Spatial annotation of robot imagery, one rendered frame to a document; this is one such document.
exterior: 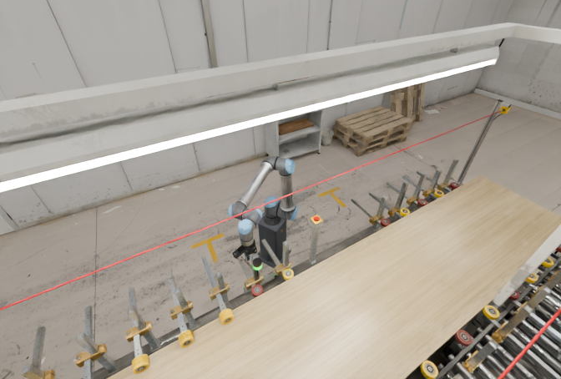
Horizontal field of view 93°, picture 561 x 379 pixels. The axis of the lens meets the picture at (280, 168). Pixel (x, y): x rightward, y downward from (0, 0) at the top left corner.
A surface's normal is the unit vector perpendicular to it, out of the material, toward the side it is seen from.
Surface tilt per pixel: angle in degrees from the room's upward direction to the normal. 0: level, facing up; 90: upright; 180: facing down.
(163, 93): 90
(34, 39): 90
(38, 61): 90
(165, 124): 61
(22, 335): 0
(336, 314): 0
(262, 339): 0
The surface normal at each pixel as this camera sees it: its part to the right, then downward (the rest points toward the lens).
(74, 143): 0.43, 0.05
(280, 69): 0.50, 0.51
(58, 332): -0.01, -0.81
